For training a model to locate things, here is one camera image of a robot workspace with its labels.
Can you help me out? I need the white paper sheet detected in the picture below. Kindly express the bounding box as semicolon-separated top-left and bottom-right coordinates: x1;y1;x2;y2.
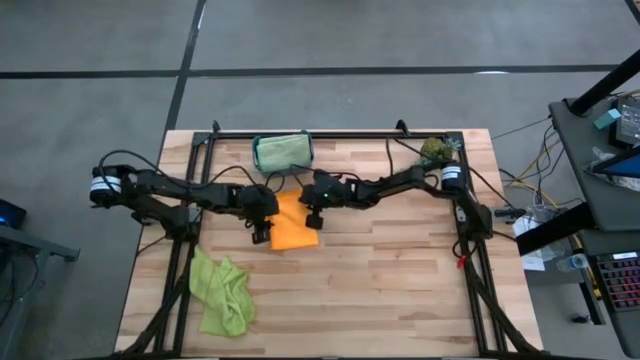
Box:
512;214;547;272

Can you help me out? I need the clear plastic bottle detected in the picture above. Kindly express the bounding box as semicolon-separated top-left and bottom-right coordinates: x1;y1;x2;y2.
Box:
556;253;592;274

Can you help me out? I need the dark grey side desk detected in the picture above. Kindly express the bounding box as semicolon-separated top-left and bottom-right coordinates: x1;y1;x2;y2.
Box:
514;97;640;359

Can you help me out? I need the lime green microfiber towel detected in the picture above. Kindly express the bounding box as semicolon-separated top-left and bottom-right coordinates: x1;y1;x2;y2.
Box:
188;244;256;339

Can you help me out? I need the small green succulent plant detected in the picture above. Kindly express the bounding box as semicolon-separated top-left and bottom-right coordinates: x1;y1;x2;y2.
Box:
419;136;461;169

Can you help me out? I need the black diagonal pole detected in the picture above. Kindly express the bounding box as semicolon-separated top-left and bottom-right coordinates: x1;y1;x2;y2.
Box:
569;47;640;117

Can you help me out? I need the grey power strip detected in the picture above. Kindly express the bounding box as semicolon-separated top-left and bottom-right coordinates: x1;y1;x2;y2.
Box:
492;206;527;224

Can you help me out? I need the small teal box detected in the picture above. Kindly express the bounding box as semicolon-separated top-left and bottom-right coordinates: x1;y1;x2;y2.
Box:
593;108;623;131

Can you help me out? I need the orange microfiber towel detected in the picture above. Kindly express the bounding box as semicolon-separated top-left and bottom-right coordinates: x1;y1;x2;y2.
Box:
267;187;320;251

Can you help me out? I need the sage green microfiber towel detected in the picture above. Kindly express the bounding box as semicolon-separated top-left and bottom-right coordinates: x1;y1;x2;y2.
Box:
255;133;314;174

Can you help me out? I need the blue-grey plastic bin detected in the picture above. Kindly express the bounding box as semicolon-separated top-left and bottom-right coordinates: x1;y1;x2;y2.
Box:
251;130;315;177

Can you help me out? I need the black computer tower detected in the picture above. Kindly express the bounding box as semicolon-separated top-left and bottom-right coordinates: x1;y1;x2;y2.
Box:
0;198;27;230

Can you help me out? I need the grey metal table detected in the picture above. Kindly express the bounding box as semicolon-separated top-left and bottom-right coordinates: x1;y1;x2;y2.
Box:
0;224;81;360

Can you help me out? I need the black electronic box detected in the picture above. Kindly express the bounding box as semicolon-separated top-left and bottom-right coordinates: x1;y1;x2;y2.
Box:
614;97;640;147

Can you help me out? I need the backlit black keyboard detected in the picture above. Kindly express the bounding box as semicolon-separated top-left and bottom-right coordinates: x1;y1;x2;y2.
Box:
594;251;640;314

